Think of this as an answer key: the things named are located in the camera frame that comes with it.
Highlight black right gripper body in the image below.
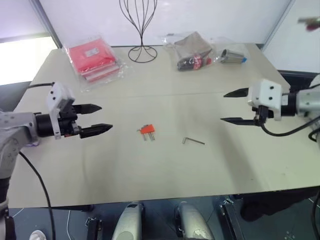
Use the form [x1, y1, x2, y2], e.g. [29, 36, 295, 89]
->
[251, 105, 275, 126]

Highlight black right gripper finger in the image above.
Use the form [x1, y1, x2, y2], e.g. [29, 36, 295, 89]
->
[222, 87, 251, 99]
[219, 117, 257, 126]

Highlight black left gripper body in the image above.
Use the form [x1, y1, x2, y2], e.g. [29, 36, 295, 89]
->
[57, 101, 82, 138]

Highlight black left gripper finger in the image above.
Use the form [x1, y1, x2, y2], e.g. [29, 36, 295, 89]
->
[74, 103, 103, 116]
[79, 123, 114, 139]

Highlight metal hex key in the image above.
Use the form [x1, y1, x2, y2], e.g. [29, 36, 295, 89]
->
[181, 136, 206, 146]

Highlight orange hex key holder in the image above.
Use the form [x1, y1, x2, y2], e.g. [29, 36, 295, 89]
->
[136, 124, 156, 136]

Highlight bagged metal cylinder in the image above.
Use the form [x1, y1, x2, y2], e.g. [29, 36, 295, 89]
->
[211, 36, 250, 66]

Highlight bagged red packets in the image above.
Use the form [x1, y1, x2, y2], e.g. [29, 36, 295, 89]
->
[61, 33, 126, 94]

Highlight bagged brown cloth items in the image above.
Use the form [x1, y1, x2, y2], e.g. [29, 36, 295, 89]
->
[159, 31, 217, 73]

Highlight silver rounded robot leg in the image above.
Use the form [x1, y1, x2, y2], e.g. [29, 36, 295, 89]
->
[110, 201, 145, 240]
[174, 201, 214, 240]

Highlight blurred pink grey object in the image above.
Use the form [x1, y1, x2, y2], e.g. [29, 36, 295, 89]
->
[296, 15, 320, 33]

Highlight white shoe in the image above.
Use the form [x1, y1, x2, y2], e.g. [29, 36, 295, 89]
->
[29, 229, 48, 240]

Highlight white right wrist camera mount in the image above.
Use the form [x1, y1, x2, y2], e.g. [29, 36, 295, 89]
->
[247, 78, 284, 122]

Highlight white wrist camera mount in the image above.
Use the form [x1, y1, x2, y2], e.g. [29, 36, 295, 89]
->
[247, 78, 284, 122]
[46, 81, 76, 140]

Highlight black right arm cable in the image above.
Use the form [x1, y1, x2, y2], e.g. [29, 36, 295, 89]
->
[260, 115, 320, 144]

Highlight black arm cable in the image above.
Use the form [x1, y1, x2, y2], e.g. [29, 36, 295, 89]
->
[260, 115, 320, 144]
[18, 81, 56, 240]

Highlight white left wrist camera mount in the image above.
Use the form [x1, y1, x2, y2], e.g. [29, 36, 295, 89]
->
[46, 81, 76, 140]

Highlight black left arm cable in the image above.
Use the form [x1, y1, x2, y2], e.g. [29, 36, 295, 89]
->
[18, 81, 56, 240]

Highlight grey partition post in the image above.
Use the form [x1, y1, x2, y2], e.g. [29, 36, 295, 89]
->
[27, 0, 64, 49]
[261, 0, 294, 50]

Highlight black wire stand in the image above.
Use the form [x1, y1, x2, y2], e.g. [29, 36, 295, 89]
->
[118, 0, 159, 64]

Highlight white floor cable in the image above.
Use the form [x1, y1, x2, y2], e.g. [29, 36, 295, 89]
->
[66, 209, 73, 238]

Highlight black table leg bracket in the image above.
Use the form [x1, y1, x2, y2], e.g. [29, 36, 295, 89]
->
[85, 216, 103, 240]
[219, 198, 245, 240]

